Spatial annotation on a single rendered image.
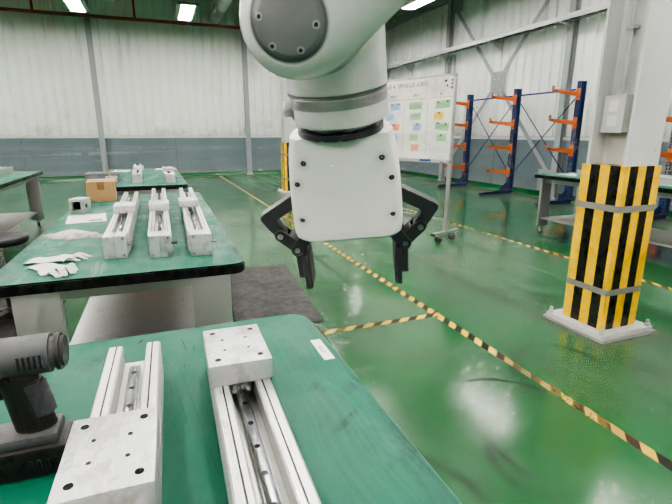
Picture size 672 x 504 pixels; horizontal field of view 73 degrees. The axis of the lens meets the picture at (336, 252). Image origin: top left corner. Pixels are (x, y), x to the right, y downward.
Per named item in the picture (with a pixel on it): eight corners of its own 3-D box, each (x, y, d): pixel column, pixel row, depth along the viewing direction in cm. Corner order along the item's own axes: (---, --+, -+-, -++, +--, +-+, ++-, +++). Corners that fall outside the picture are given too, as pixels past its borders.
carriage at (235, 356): (273, 391, 83) (272, 357, 82) (211, 402, 80) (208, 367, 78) (258, 352, 98) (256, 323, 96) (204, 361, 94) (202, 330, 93)
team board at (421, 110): (350, 226, 657) (351, 82, 608) (374, 222, 689) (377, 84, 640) (435, 245, 547) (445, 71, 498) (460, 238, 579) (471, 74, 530)
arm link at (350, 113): (275, 104, 35) (281, 142, 37) (391, 93, 34) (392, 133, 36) (288, 82, 42) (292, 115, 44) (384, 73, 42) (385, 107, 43)
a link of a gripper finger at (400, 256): (393, 227, 43) (395, 285, 46) (427, 224, 43) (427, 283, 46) (391, 212, 46) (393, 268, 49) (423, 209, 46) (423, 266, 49)
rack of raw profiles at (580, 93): (436, 187, 1138) (441, 93, 1083) (466, 185, 1169) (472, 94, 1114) (536, 206, 840) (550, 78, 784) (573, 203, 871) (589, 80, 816)
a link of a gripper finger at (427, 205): (355, 178, 42) (356, 232, 45) (440, 176, 41) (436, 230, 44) (355, 174, 43) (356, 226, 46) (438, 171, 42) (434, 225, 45)
